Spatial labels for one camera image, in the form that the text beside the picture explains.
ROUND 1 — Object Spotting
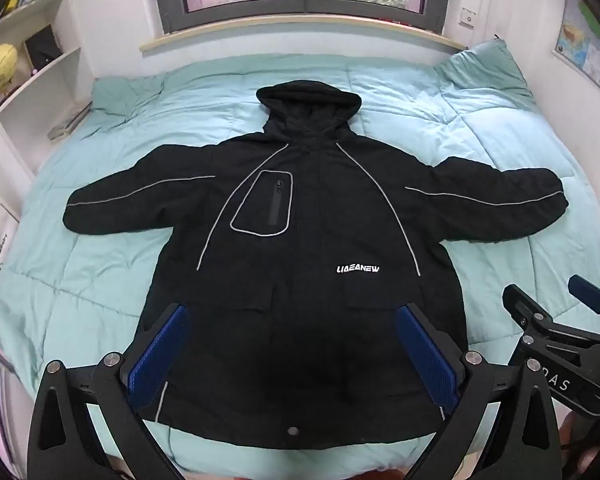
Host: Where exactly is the black hooded jacket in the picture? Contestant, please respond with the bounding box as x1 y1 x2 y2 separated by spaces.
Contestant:
62 80 568 450

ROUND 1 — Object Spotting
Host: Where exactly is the mint green quilted comforter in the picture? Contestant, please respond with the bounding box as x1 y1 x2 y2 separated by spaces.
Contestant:
0 40 600 450

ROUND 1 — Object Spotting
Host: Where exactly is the grey book on shelf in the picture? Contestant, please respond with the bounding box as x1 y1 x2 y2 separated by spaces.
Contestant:
47 101 92 142

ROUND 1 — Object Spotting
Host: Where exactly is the wooden window sill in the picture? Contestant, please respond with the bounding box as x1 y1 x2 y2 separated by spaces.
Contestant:
138 13 467 53

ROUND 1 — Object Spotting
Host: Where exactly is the white bookshelf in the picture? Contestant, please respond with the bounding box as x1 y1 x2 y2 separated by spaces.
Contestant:
0 0 94 174

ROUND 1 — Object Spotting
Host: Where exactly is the black box on shelf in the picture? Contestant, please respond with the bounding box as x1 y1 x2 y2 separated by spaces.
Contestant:
24 25 62 70

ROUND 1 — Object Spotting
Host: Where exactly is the colourful wall map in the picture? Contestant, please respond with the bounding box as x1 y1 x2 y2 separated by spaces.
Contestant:
555 0 600 88

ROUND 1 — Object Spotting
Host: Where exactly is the white wall socket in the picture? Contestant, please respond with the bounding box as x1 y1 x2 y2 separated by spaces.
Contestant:
460 8 477 29

